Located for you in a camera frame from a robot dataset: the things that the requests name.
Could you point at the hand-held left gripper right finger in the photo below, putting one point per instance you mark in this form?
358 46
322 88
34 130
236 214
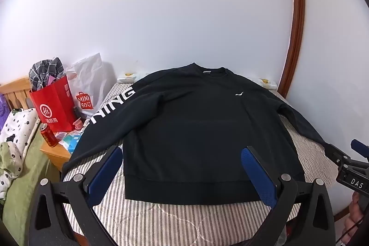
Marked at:
256 174

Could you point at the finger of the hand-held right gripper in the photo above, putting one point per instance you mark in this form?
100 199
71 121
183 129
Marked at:
359 145
334 151

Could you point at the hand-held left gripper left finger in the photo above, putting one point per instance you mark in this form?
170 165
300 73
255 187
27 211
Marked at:
103 174

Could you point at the black sweatshirt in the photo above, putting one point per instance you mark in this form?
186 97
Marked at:
187 125

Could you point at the person's right hand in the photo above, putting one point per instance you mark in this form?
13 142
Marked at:
356 208

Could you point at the blue box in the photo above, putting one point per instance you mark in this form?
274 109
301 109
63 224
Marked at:
74 143

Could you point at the wooden nightstand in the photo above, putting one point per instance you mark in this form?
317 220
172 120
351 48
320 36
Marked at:
57 156

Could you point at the teal white packet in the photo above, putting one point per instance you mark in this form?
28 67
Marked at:
64 138

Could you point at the pink red small box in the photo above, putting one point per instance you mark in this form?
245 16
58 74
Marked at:
77 123

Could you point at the striped mattress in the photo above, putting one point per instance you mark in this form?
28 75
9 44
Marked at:
144 223

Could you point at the red drink can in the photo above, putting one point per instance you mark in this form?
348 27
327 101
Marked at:
48 136

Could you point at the green bedsheet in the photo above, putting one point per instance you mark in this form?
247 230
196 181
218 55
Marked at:
26 191

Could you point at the red paper bag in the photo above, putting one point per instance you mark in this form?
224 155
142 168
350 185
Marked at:
54 107

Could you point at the white foam pad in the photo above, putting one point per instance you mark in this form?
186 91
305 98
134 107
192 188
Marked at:
126 78
268 84

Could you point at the white plastic shopping bag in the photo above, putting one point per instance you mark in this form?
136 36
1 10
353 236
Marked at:
86 81

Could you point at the white floral pillow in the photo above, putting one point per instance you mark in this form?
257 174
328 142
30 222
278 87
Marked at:
17 125

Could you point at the light green cloth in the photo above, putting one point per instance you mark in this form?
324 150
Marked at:
5 156

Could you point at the dark checked cloth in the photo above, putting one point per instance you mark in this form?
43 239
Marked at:
46 70

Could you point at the purple cloth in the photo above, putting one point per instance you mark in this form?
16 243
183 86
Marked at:
4 107

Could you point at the wooden headboard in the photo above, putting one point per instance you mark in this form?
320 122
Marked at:
17 90

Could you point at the brown wooden bed frame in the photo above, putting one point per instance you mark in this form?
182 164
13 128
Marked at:
341 213

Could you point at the brown wooden door frame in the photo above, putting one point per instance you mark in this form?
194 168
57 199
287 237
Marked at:
298 18

